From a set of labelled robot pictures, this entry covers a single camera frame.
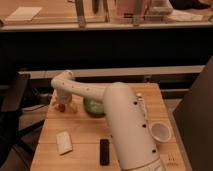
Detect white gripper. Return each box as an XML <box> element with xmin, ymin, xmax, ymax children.
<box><xmin>51</xmin><ymin>90</ymin><xmax>78</xmax><ymax>113</ymax></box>

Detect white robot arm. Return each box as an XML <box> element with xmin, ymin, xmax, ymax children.
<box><xmin>51</xmin><ymin>70</ymin><xmax>166</xmax><ymax>171</ymax></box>

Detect green ceramic bowl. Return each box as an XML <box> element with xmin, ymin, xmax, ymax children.
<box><xmin>83</xmin><ymin>98</ymin><xmax>105</xmax><ymax>117</ymax></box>

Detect white sponge block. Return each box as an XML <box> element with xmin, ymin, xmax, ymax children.
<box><xmin>56</xmin><ymin>131</ymin><xmax>73</xmax><ymax>155</ymax></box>

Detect black remote control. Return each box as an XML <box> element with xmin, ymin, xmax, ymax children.
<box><xmin>99</xmin><ymin>139</ymin><xmax>110</xmax><ymax>166</ymax></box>

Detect black chair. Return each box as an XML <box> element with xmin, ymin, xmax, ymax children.
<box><xmin>0</xmin><ymin>74</ymin><xmax>44</xmax><ymax>168</ymax></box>

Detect white plastic cup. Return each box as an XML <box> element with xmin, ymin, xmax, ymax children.
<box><xmin>150</xmin><ymin>122</ymin><xmax>172</xmax><ymax>143</ymax></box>

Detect white paper sheet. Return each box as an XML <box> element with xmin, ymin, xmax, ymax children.
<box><xmin>5</xmin><ymin>6</ymin><xmax>42</xmax><ymax>21</ymax></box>

